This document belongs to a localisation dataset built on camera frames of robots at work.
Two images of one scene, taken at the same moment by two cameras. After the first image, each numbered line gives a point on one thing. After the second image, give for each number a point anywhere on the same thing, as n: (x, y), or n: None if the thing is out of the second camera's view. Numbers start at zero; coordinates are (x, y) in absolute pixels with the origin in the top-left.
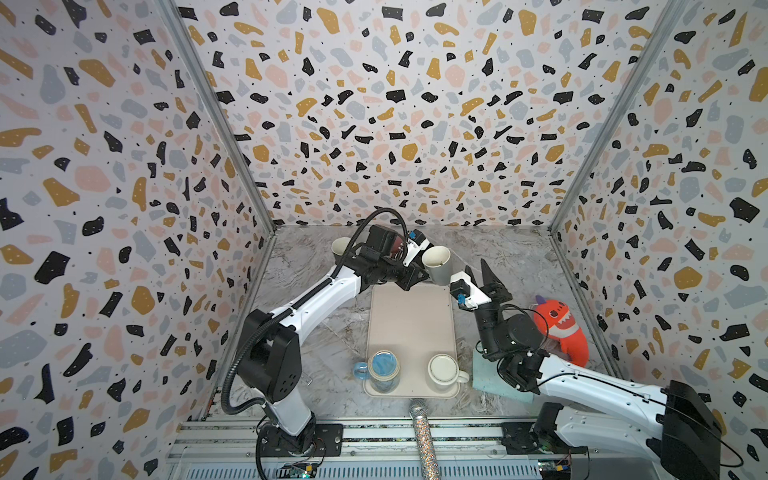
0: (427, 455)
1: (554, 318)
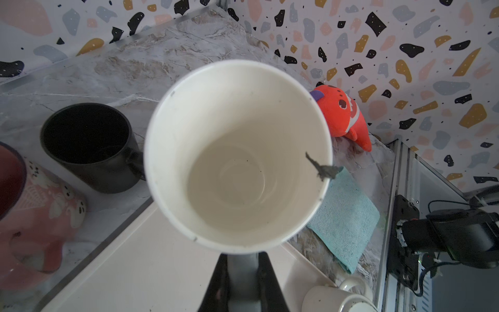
0: None
1: (343, 114)
